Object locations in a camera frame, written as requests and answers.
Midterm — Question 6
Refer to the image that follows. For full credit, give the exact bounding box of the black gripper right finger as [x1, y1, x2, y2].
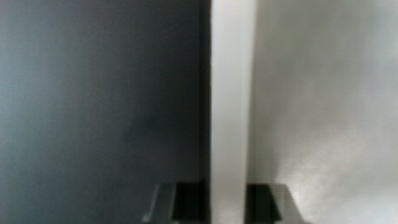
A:
[245, 183, 306, 224]

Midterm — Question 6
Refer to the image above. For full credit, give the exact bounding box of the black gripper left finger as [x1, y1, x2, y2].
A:
[142, 182, 210, 224]

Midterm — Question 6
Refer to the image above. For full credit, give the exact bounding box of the white desk top tray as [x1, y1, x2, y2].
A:
[211, 0, 398, 224]

